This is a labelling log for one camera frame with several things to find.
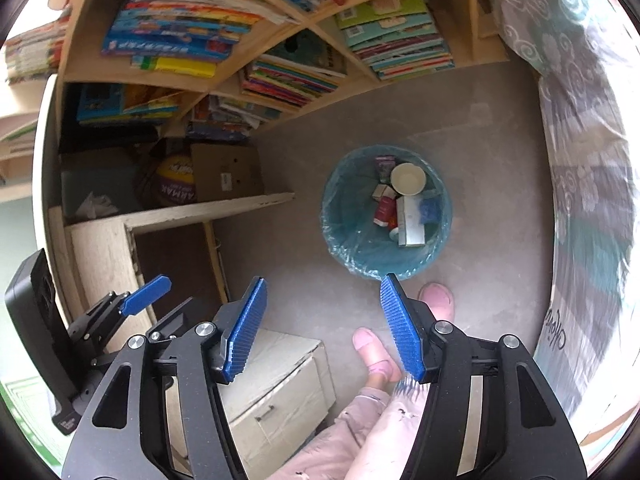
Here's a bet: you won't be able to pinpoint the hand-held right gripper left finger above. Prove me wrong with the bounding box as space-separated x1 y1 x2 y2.
61 276 268 480

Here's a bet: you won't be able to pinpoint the stack of green books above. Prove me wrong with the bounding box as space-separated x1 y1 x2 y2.
334 0 457 82

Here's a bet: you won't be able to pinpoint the grey storage box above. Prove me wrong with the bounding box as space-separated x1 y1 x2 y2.
60 161 142 222

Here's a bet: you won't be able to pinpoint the brown cardboard box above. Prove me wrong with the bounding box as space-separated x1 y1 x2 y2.
190 142 265 204

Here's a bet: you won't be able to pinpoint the waste bin with blue liner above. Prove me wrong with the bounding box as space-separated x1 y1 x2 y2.
321 145 454 281

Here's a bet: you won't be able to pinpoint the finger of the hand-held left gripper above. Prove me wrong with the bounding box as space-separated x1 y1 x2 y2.
145 297 197 344
67 275 172 353

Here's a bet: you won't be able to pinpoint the person's pink trousers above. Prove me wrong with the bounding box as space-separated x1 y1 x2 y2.
265 370 432 480

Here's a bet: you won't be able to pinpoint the white drawer cabinet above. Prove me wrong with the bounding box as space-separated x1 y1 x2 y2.
165 327 337 478

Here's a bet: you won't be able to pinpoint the pink slipper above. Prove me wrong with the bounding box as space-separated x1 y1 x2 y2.
417 282 457 323
352 327 404 382

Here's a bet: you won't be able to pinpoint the wooden bookshelf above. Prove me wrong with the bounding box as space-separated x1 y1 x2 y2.
47 0 513 133

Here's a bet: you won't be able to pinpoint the white wooden desk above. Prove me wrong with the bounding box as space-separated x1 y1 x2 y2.
32 74 297 330

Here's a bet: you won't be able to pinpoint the orange basketball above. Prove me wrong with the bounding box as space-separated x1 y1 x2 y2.
134 152 199 209

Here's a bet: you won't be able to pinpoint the white paper cup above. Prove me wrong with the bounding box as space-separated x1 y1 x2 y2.
390 162 427 197

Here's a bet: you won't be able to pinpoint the white teal carton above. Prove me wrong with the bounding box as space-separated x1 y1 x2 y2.
397 195 427 247

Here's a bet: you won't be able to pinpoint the white crumpled paper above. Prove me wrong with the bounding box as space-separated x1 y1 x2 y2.
75 191 120 220

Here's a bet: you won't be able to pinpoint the red white small box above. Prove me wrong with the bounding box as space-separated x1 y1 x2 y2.
374 195 399 227

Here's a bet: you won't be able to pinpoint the grey teal swirl blanket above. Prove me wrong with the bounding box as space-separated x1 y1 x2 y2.
492 0 637 453

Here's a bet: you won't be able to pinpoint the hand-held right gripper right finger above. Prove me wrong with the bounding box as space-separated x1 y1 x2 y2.
379 273 588 480

